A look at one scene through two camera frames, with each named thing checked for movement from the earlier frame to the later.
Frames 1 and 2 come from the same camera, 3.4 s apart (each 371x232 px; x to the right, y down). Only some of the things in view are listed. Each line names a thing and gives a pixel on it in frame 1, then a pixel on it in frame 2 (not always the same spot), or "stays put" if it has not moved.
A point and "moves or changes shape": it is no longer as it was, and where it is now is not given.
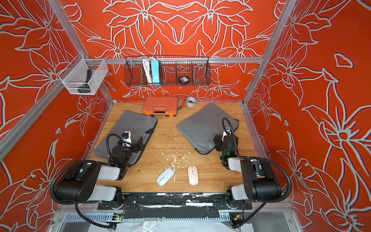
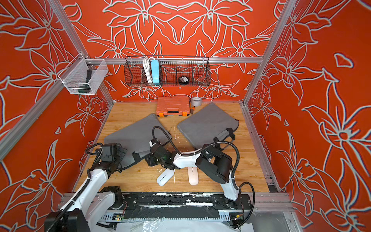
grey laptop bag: x=199 y=130 stays put
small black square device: x=184 y=79 stays put
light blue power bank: x=155 y=69 stays put
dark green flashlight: x=85 y=88 stays put
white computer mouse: x=165 y=176 stays put
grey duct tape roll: x=191 y=102 -> x=196 y=101
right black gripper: x=221 y=140 -> x=152 y=158
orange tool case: x=166 y=106 -> x=173 y=106
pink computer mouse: x=192 y=173 stays put
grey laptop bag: x=140 y=125 moves or changes shape
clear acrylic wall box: x=84 y=76 stays put
